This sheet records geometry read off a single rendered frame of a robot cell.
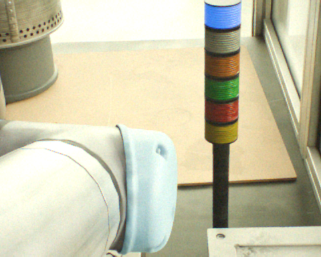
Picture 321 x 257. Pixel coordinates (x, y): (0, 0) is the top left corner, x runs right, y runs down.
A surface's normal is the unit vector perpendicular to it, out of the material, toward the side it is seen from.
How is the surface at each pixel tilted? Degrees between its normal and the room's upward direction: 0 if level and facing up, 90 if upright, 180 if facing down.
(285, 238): 0
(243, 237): 0
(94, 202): 67
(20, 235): 50
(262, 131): 0
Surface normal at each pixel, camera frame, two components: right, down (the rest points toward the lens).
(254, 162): -0.04, -0.86
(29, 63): 0.68, 0.33
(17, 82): 0.47, 0.42
